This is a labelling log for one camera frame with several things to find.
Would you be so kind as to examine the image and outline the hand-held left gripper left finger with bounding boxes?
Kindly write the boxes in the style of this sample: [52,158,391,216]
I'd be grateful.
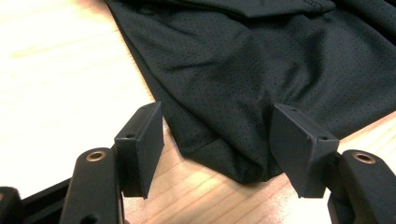
[114,101,165,200]

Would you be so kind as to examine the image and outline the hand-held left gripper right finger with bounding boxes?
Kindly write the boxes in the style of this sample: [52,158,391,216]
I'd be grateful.
[269,103,340,199]

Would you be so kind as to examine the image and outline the black t-shirt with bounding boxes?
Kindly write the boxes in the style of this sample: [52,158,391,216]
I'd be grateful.
[104,0,396,185]

